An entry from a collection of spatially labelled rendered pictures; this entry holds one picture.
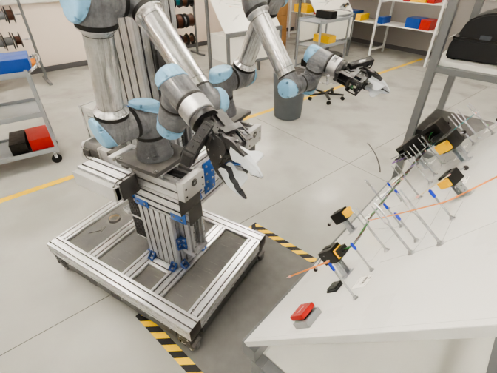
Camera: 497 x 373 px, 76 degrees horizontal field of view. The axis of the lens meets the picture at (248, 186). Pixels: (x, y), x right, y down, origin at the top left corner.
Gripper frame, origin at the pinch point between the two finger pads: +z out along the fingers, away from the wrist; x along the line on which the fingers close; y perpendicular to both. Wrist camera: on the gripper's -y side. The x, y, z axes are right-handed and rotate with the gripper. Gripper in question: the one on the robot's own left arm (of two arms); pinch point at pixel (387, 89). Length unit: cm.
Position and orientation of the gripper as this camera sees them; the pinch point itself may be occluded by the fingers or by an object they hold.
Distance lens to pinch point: 137.2
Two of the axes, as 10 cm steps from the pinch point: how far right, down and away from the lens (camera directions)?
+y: -6.2, 7.0, -3.5
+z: 7.8, 5.6, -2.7
